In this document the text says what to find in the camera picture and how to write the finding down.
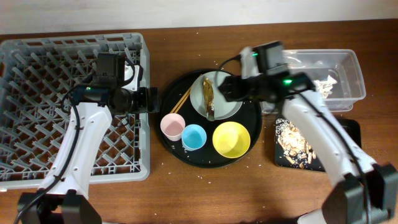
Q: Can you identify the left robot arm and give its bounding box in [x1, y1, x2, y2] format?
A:
[14, 54, 160, 223]

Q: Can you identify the yellow bowl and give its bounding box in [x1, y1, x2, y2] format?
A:
[212, 121, 251, 159]

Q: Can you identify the gold foil wrapper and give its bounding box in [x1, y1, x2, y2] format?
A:
[202, 77, 215, 121]

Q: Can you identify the black rectangular tray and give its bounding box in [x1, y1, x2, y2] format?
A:
[273, 115, 363, 172]

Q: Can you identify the round black tray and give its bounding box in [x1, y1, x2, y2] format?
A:
[155, 68, 262, 168]

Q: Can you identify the black cable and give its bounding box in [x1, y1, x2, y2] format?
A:
[214, 55, 243, 82]
[12, 83, 81, 224]

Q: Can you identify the food scraps pile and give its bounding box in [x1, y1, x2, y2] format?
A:
[275, 118, 317, 169]

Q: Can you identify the right black cable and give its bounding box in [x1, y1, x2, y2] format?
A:
[214, 55, 243, 82]

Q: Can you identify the pink cup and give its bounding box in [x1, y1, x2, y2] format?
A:
[160, 113, 185, 141]

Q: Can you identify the blue cup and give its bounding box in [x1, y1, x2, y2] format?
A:
[182, 124, 207, 151]

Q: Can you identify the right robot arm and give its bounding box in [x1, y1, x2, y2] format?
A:
[217, 41, 397, 223]

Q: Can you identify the wooden chopstick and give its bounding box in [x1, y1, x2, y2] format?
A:
[170, 87, 192, 113]
[171, 93, 190, 113]

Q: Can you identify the wooden chopstick upper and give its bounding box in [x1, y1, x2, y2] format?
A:
[170, 87, 192, 113]

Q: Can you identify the grey dishwasher rack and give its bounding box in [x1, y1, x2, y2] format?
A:
[1, 33, 150, 191]

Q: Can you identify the grey round plate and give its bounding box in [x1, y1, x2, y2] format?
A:
[190, 72, 242, 120]

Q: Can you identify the clear plastic bin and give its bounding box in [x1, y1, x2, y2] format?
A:
[255, 49, 367, 114]

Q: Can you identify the left black cable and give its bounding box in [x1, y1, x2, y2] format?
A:
[12, 83, 81, 224]

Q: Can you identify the white napkin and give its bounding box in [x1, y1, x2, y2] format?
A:
[313, 75, 337, 99]

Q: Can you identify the wooden chopstick lower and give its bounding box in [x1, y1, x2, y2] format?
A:
[171, 93, 190, 113]

